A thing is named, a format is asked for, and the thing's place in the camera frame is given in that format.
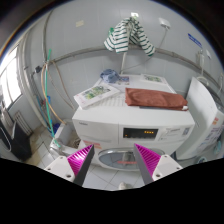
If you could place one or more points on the white wall socket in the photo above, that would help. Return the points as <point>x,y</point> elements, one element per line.
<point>164,23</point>

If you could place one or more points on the blue crumpled cloth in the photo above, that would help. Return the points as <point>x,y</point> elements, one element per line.
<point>109,76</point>

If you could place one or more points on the white top-load washing machine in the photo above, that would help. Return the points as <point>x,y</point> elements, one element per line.
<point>207,111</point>

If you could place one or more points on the small printed leaflet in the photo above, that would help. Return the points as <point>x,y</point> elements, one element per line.
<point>153,78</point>

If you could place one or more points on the black bag on floor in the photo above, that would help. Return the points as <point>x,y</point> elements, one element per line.
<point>14,143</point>

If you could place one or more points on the green white striped garment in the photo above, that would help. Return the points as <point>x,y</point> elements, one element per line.
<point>128,31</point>

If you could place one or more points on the white front-load washing machine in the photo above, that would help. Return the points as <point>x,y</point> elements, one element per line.
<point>114,128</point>

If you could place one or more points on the window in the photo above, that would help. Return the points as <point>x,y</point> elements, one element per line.
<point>9,78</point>

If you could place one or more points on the illustrated white booklet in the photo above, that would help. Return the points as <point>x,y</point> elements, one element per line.
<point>94,95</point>

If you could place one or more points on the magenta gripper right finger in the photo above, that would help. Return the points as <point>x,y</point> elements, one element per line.
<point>152,165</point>

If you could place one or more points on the brown folded towel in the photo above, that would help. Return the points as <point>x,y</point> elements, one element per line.
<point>155,99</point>

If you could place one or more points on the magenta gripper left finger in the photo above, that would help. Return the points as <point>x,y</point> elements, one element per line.
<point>74,167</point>

